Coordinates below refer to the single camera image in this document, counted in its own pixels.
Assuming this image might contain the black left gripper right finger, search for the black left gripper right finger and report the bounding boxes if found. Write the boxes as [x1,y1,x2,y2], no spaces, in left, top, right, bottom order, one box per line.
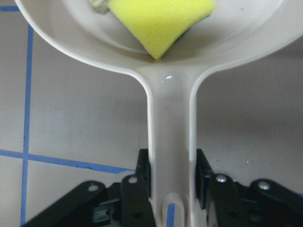
[195,149,303,227]

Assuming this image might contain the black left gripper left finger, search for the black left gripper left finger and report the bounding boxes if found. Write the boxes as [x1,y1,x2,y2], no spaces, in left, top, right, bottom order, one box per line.
[24,149,156,227]

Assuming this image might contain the pale yellow peel toy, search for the pale yellow peel toy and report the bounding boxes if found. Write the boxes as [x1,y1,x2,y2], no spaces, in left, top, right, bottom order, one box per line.
[89,0,110,15]

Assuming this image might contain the white plastic dustpan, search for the white plastic dustpan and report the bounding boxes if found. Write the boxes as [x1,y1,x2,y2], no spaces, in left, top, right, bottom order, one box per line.
[17,0,303,227]

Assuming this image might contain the yellow green sponge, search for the yellow green sponge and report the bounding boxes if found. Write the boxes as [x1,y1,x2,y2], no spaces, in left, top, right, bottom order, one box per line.
[108,0,216,60]

